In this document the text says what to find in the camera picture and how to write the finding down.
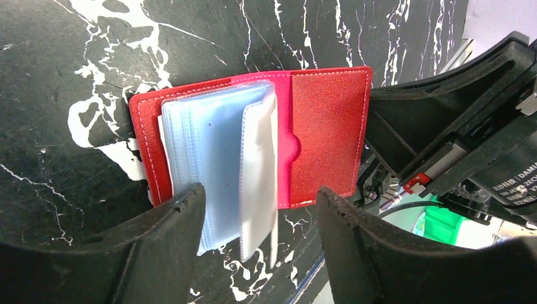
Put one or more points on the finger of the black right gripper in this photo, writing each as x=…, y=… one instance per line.
x=406, y=122

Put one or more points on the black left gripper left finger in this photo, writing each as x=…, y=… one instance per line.
x=147, y=259

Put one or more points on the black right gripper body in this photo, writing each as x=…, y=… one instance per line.
x=485, y=169

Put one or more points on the red leather card holder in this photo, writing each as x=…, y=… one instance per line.
x=258, y=143

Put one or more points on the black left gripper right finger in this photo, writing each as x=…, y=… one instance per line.
x=372, y=261

